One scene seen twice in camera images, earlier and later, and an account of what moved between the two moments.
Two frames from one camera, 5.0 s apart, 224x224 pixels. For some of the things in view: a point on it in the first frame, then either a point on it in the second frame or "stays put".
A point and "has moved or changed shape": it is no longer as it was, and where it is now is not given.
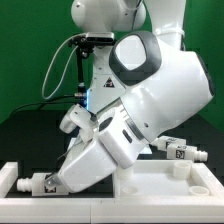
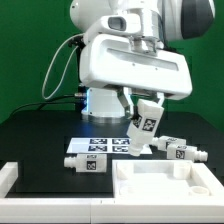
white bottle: [185, 152] stays put
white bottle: [36, 186] has moved or changed shape
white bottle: [163, 141] stays put
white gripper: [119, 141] → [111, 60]
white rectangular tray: [166, 179] stays put
